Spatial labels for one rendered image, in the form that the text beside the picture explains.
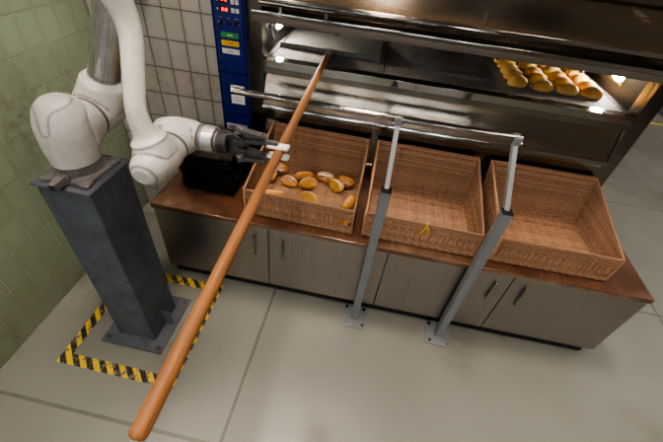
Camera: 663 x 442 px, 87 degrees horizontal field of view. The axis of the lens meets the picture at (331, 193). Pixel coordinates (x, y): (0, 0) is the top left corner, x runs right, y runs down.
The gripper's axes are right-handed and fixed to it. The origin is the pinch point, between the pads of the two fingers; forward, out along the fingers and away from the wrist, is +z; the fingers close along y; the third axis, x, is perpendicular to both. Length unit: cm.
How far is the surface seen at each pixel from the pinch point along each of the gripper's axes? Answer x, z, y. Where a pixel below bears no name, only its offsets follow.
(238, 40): -75, -42, -7
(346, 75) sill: -78, 12, 2
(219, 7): -75, -50, -21
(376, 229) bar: -18, 39, 44
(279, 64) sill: -78, -22, 2
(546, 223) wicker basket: -63, 132, 59
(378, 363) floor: 3, 55, 118
